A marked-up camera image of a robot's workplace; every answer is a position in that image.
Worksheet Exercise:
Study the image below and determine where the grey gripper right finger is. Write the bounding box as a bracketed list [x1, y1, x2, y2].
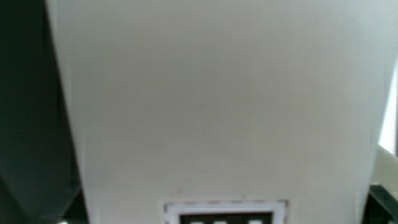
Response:
[363, 184, 398, 224]

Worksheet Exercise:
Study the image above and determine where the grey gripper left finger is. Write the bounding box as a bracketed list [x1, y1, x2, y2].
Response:
[51, 187, 90, 224]

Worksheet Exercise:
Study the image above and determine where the white cabinet top block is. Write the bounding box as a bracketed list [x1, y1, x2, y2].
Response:
[45, 0, 398, 224]

